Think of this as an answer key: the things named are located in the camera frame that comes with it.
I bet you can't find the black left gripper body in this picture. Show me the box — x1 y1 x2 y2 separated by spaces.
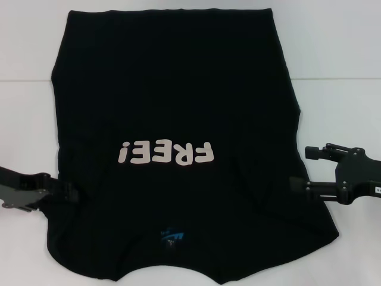
0 164 52 213

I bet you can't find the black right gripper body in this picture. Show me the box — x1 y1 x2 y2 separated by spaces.
335 150 381 206

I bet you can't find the black shirt with FREE print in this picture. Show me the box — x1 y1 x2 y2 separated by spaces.
40 9 341 275

